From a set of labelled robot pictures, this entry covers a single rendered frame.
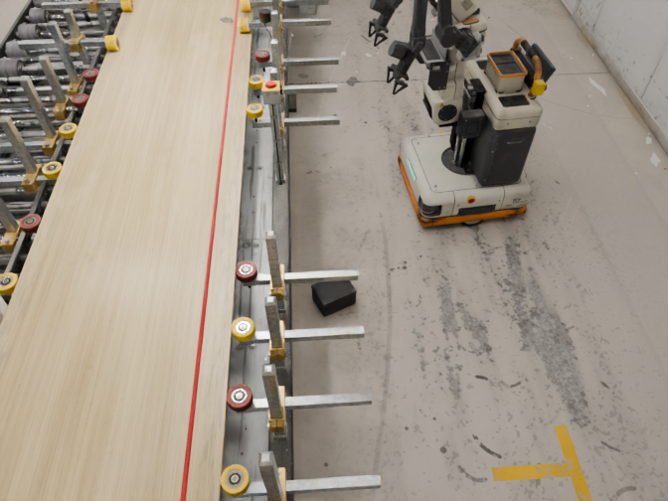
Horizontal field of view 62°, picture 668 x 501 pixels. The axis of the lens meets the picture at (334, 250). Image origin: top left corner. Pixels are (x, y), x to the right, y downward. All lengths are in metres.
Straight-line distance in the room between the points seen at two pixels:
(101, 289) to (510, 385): 1.92
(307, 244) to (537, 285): 1.34
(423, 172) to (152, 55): 1.67
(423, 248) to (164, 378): 1.92
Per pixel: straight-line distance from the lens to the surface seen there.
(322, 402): 1.82
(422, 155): 3.50
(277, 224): 2.47
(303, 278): 2.08
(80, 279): 2.21
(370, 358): 2.87
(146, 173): 2.54
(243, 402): 1.78
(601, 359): 3.16
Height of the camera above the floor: 2.50
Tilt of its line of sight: 50 degrees down
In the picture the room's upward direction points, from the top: straight up
